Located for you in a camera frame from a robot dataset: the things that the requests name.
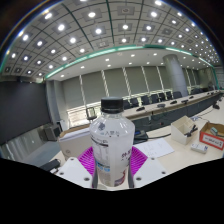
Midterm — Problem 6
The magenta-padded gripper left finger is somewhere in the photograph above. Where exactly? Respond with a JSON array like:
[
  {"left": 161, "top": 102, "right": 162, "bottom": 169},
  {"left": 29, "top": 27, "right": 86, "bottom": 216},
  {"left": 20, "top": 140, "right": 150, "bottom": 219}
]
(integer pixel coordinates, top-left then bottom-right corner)
[{"left": 54, "top": 145, "right": 98, "bottom": 188}]

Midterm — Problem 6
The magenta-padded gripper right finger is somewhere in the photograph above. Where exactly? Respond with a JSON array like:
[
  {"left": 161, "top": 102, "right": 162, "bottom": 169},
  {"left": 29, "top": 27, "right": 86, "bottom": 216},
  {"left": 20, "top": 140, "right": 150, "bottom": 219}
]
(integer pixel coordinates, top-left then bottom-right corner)
[{"left": 125, "top": 145, "right": 168, "bottom": 188}]

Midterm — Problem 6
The clear plastic water bottle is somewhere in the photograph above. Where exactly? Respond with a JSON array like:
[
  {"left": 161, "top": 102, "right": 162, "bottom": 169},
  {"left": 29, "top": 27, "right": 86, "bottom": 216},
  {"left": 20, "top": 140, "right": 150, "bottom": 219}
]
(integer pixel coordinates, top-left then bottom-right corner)
[{"left": 89, "top": 96, "right": 136, "bottom": 188}]

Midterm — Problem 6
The white printed paper sheet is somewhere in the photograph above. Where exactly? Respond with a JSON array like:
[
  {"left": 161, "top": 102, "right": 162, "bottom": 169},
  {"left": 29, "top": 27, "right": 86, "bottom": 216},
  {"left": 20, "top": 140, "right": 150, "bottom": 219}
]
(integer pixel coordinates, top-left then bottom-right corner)
[{"left": 133, "top": 137, "right": 175, "bottom": 159}]

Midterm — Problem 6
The black power strip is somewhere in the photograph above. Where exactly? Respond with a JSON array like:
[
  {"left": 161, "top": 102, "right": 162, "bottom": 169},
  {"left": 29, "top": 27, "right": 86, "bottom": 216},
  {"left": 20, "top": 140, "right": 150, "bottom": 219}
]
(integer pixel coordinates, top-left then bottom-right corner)
[{"left": 39, "top": 158, "right": 62, "bottom": 173}]

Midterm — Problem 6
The large white cardboard box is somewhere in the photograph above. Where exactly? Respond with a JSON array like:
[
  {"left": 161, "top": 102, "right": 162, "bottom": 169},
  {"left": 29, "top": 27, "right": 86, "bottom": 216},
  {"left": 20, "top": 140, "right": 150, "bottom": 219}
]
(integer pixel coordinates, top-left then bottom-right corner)
[{"left": 58, "top": 123, "right": 94, "bottom": 161}]

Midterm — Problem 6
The black desk phone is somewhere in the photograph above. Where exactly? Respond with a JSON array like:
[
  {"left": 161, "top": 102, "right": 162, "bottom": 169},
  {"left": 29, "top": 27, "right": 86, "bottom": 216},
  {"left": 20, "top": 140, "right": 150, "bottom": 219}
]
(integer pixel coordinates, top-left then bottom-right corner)
[{"left": 133, "top": 129, "right": 149, "bottom": 144}]

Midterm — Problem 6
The grey CRT monitor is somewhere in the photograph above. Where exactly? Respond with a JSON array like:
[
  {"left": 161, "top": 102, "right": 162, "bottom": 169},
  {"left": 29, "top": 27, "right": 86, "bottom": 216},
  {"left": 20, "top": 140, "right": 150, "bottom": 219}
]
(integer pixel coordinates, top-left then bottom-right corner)
[{"left": 43, "top": 123, "right": 63, "bottom": 142}]

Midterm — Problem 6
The small open white box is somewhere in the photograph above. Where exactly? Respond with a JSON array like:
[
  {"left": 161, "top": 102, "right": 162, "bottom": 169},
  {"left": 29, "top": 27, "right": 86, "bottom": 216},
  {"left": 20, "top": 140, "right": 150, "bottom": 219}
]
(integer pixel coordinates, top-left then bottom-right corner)
[{"left": 170, "top": 115, "right": 199, "bottom": 146}]

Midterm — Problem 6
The single black swivel chair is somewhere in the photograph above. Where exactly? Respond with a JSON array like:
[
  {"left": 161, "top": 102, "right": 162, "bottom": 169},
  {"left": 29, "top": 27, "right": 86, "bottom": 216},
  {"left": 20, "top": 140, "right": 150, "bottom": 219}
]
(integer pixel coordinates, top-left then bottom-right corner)
[{"left": 85, "top": 106, "right": 98, "bottom": 123}]

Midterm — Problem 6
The long curved conference desk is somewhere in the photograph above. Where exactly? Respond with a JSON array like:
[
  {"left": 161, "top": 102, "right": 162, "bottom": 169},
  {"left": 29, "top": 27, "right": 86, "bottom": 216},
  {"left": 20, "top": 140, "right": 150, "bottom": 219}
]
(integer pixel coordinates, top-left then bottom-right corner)
[{"left": 121, "top": 89, "right": 224, "bottom": 133}]

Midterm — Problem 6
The open red-sided cardboard box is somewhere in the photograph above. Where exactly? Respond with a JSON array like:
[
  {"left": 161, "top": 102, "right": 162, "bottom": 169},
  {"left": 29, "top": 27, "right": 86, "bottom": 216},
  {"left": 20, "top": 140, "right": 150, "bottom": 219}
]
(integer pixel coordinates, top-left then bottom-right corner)
[{"left": 199, "top": 121, "right": 224, "bottom": 151}]

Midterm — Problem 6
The row of black office chairs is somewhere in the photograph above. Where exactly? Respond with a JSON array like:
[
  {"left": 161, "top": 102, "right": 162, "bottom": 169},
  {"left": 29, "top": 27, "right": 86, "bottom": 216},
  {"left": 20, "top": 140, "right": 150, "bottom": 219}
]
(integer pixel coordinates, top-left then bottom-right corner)
[{"left": 121, "top": 87, "right": 214, "bottom": 109}]

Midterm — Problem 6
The group of ceiling lights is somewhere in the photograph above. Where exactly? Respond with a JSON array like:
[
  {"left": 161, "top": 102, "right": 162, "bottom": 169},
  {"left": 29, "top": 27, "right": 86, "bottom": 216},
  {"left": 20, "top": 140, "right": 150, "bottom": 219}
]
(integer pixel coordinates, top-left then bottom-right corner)
[{"left": 3, "top": 0, "right": 221, "bottom": 79}]

